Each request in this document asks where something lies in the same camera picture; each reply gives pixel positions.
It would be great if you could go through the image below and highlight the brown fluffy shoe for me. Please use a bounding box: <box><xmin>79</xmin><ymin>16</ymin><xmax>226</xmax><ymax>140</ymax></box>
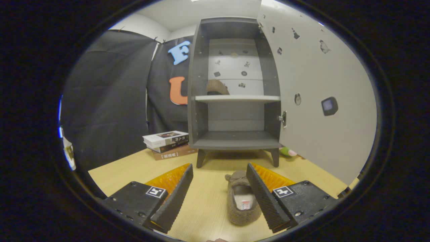
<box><xmin>206</xmin><ymin>79</ymin><xmax>230</xmax><ymax>96</ymax></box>
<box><xmin>225</xmin><ymin>170</ymin><xmax>262</xmax><ymax>226</ymax></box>

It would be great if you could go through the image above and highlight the black backdrop cloth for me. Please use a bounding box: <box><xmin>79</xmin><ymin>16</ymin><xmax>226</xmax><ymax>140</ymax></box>
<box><xmin>60</xmin><ymin>30</ymin><xmax>195</xmax><ymax>172</ymax></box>

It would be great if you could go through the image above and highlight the green pink plush toy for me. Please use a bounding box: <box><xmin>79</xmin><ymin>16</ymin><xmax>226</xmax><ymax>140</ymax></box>
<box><xmin>279</xmin><ymin>147</ymin><xmax>298</xmax><ymax>158</ymax></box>

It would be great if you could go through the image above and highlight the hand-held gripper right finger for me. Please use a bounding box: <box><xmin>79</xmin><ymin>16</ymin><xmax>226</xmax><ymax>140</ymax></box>
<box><xmin>246</xmin><ymin>162</ymin><xmax>338</xmax><ymax>234</ymax></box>

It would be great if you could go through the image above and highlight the white cover book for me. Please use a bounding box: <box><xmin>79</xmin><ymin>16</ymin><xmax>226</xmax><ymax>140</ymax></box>
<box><xmin>142</xmin><ymin>130</ymin><xmax>189</xmax><ymax>148</ymax></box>

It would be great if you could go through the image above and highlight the brown cover book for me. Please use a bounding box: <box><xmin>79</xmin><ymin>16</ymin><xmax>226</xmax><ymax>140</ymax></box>
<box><xmin>152</xmin><ymin>145</ymin><xmax>198</xmax><ymax>161</ymax></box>

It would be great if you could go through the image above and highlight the white crumpled clutter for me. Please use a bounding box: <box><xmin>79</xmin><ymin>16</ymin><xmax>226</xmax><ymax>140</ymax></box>
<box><xmin>62</xmin><ymin>134</ymin><xmax>77</xmax><ymax>171</ymax></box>

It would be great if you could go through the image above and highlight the dark cover book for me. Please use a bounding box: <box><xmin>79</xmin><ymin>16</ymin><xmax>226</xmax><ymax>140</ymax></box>
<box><xmin>146</xmin><ymin>138</ymin><xmax>189</xmax><ymax>153</ymax></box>

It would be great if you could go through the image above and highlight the light grey shoe cabinet door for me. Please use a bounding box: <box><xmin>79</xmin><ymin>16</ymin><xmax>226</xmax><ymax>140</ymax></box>
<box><xmin>257</xmin><ymin>0</ymin><xmax>377</xmax><ymax>186</ymax></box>

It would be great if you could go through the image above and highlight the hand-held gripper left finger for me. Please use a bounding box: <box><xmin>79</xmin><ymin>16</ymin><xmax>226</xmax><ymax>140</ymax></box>
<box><xmin>102</xmin><ymin>163</ymin><xmax>195</xmax><ymax>234</ymax></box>

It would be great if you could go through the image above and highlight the dark grey shoe cabinet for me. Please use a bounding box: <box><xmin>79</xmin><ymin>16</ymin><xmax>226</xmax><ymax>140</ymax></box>
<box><xmin>187</xmin><ymin>17</ymin><xmax>286</xmax><ymax>168</ymax></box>

